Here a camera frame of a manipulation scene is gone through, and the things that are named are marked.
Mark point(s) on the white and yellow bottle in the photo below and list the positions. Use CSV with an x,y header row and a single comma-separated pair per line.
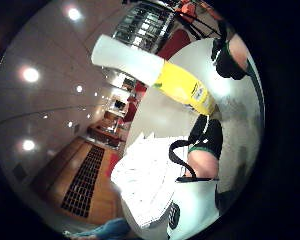
x,y
176,81

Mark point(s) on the red seat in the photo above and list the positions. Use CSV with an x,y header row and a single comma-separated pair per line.
x,y
174,43

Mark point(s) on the orange object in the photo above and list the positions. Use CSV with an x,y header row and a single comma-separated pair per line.
x,y
190,8

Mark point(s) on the white crumpled paper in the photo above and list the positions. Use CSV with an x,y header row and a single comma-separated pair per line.
x,y
146,176

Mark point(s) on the small black device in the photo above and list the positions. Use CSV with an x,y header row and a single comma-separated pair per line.
x,y
173,215

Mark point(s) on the glass display shelf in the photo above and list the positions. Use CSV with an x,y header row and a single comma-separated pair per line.
x,y
143,26

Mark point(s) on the wooden counter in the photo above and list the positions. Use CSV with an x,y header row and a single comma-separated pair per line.
x,y
105,131

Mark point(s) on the black floor grate mat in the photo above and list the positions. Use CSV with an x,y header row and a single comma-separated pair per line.
x,y
84,181

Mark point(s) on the person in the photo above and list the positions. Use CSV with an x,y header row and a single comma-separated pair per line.
x,y
106,230

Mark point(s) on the group of round ceiling lamps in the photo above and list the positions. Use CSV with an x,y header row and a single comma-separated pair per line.
x,y
30,74

